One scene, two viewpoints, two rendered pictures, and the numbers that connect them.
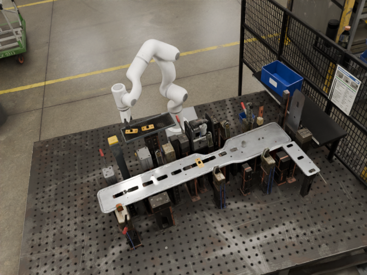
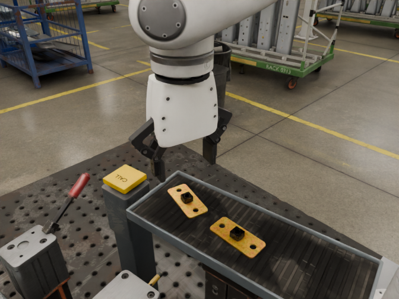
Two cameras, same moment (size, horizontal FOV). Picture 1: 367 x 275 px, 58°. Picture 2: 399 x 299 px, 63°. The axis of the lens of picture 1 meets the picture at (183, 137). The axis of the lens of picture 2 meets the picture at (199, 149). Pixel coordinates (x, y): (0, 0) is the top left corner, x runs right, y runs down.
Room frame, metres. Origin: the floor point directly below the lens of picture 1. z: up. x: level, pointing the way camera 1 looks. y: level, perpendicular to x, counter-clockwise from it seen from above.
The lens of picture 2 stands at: (1.38, 0.00, 1.54)
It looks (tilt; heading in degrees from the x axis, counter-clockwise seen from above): 32 degrees down; 53
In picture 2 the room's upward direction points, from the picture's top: straight up
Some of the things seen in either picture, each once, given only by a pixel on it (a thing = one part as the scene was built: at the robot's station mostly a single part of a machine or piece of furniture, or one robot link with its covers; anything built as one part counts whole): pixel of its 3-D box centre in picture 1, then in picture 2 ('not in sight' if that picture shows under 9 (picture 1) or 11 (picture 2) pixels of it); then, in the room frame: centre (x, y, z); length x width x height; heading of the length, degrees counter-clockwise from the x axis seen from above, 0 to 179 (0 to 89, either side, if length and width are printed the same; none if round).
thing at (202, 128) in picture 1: (200, 143); not in sight; (1.62, -0.12, 0.94); 0.18 x 0.13 x 0.49; 107
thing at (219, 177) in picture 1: (219, 189); not in sight; (1.24, -0.19, 0.87); 0.12 x 0.09 x 0.35; 17
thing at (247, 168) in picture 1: (246, 179); not in sight; (1.31, -0.39, 0.84); 0.11 x 0.08 x 0.29; 17
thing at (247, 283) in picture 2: (148, 126); (243, 237); (1.64, 0.23, 1.16); 0.37 x 0.14 x 0.02; 107
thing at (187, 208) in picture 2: (131, 130); (186, 198); (1.62, 0.35, 1.17); 0.08 x 0.04 x 0.01; 83
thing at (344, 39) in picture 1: (343, 41); not in sight; (1.81, -1.12, 1.53); 0.06 x 0.06 x 0.20
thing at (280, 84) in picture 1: (280, 79); not in sight; (2.03, -0.83, 1.10); 0.30 x 0.17 x 0.13; 24
